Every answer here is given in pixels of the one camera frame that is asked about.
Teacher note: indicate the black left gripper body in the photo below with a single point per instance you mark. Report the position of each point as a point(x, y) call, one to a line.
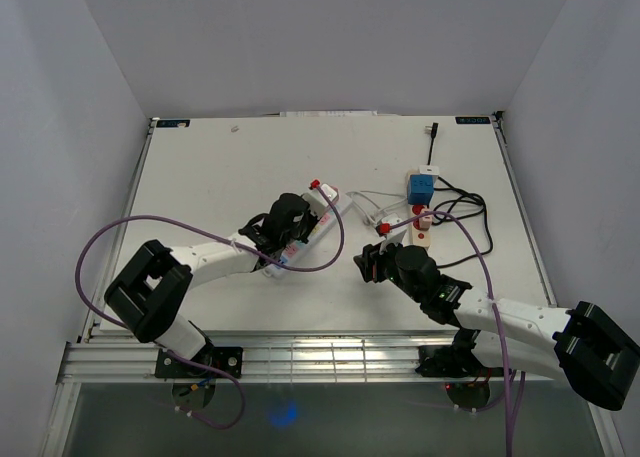
point(302, 232)

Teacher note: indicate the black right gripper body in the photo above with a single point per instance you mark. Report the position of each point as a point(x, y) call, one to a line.
point(391, 272)

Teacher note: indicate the blue cube socket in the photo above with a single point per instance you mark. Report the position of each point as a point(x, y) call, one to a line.
point(420, 189)

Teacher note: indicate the white usb charger plug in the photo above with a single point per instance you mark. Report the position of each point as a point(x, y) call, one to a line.
point(429, 170)

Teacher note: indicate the pink plug adapter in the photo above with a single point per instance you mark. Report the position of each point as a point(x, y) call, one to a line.
point(334, 193)

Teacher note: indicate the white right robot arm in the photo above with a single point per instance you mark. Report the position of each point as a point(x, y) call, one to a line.
point(582, 347)

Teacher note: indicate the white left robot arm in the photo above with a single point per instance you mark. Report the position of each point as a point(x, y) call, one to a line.
point(148, 292)

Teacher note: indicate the papers at back edge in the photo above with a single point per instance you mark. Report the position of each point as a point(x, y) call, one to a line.
point(332, 113)

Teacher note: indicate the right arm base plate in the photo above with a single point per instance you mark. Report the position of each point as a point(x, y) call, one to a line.
point(452, 362)

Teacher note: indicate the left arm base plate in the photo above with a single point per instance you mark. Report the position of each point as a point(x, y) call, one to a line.
point(228, 359)

